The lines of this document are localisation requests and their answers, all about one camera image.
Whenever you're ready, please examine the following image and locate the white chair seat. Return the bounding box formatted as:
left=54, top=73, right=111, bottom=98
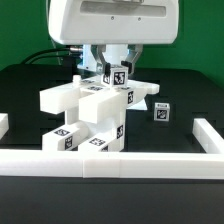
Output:
left=65, top=107, right=126, bottom=152

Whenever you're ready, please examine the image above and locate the white thin cable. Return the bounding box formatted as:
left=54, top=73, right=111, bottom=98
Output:
left=49, top=38, right=63, bottom=66

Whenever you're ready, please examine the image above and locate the white chair back frame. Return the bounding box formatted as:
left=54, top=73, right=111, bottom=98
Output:
left=40, top=76, right=160, bottom=124

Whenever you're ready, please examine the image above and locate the black cable thick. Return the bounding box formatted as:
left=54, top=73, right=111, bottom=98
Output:
left=21, top=46, right=83, bottom=64

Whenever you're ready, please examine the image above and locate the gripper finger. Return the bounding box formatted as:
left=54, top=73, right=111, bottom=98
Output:
left=121, top=44, right=143, bottom=75
left=91, top=45, right=111, bottom=77

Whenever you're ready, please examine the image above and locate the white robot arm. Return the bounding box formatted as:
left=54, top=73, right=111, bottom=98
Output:
left=48, top=0, right=179, bottom=73

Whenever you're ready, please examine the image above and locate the white block at left edge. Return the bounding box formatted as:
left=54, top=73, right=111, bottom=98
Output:
left=0, top=113, right=9, bottom=139

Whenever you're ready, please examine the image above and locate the white sheet with tags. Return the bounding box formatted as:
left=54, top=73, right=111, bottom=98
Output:
left=136, top=100, right=147, bottom=110

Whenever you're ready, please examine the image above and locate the white U-shaped obstacle fence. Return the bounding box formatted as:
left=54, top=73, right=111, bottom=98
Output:
left=0, top=118, right=224, bottom=180

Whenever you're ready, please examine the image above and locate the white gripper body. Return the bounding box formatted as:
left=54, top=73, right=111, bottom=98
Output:
left=48, top=0, right=179, bottom=45

